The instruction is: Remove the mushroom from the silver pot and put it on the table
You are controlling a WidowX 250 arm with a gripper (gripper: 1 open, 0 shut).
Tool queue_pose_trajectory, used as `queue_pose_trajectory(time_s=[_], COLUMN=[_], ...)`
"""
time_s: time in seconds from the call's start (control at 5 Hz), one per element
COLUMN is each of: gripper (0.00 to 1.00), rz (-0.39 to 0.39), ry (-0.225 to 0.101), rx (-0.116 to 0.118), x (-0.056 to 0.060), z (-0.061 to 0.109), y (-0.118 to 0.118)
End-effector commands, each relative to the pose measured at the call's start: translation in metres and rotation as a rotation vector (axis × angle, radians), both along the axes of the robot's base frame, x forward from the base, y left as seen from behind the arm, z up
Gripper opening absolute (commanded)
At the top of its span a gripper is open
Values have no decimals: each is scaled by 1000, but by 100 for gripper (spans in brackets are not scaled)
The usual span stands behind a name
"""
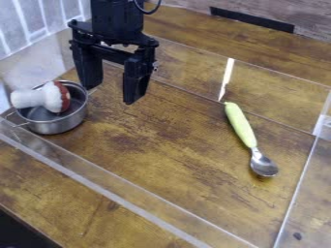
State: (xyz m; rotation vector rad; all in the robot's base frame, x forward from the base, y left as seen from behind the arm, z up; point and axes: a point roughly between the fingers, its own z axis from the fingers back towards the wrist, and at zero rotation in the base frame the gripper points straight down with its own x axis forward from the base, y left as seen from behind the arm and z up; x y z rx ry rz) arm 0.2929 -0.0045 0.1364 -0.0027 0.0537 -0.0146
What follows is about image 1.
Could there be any green handled metal spoon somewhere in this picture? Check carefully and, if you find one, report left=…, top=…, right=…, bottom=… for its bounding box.
left=226, top=102, right=279, bottom=177

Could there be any clear acrylic barrier wall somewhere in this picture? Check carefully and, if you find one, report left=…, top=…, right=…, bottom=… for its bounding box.
left=0, top=59, right=331, bottom=248

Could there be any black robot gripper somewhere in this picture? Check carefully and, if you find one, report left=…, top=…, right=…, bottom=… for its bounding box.
left=68, top=0, right=159, bottom=105

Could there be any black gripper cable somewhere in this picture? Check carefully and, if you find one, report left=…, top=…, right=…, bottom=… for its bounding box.
left=133, top=0, right=163, bottom=16

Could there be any silver metal pot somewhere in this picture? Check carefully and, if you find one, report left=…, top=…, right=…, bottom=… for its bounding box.
left=14, top=80, right=90, bottom=135

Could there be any red white plush mushroom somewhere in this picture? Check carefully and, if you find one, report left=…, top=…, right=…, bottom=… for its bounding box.
left=11, top=81, right=71, bottom=113

